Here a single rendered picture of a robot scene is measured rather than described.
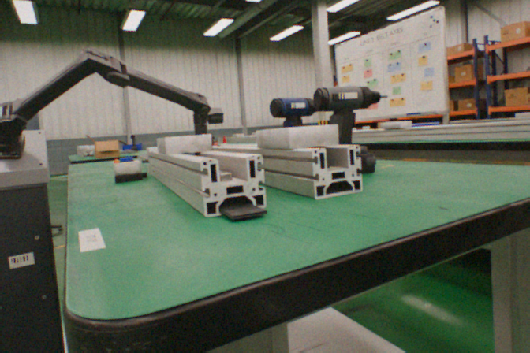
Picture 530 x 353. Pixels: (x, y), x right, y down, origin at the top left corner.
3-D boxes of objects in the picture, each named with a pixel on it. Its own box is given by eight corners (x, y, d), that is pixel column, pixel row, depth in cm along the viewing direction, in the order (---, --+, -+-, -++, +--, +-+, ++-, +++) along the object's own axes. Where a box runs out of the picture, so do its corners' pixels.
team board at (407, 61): (332, 197, 456) (322, 44, 446) (361, 191, 480) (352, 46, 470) (438, 217, 325) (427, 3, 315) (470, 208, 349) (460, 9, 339)
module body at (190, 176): (151, 174, 126) (148, 150, 125) (179, 171, 130) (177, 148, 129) (204, 217, 52) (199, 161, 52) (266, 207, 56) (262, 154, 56)
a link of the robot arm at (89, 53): (93, 35, 114) (95, 51, 108) (122, 62, 125) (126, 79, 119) (-10, 109, 119) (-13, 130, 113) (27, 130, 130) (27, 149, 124)
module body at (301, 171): (203, 169, 133) (201, 146, 133) (228, 165, 137) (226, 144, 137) (315, 199, 60) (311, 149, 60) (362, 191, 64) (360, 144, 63)
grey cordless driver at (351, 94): (315, 175, 91) (310, 89, 90) (382, 168, 96) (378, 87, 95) (329, 178, 83) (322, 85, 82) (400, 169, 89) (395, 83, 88)
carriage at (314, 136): (258, 160, 81) (255, 130, 80) (300, 155, 85) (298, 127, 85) (290, 164, 66) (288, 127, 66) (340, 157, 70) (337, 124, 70)
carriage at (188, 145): (158, 163, 96) (156, 138, 96) (198, 159, 100) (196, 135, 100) (167, 166, 81) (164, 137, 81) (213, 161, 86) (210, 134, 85)
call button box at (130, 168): (114, 180, 114) (113, 161, 114) (146, 177, 118) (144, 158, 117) (115, 183, 107) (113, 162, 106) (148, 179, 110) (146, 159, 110)
